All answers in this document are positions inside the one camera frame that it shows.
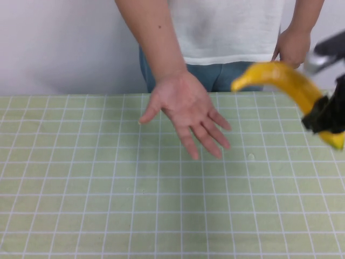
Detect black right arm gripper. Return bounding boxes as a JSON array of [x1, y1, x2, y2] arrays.
[[301, 76, 345, 135]]

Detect yellow banana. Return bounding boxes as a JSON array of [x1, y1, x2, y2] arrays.
[[231, 61, 345, 152]]

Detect person's left forearm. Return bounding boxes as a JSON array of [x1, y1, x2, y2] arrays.
[[282, 0, 326, 36]]

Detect person's right forearm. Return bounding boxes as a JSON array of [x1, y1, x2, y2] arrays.
[[114, 0, 189, 83]]

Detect person's left hand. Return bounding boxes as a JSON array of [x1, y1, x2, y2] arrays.
[[271, 28, 313, 70]]

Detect person's right hand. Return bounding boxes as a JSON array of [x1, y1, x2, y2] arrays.
[[138, 70, 232, 161]]

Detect blue jeans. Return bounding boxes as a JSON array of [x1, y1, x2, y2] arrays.
[[138, 45, 273, 94]]

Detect white t-shirt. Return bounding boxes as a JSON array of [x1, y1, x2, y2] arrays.
[[167, 0, 287, 66]]

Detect green checked tablecloth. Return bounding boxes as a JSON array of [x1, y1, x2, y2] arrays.
[[0, 90, 345, 259]]

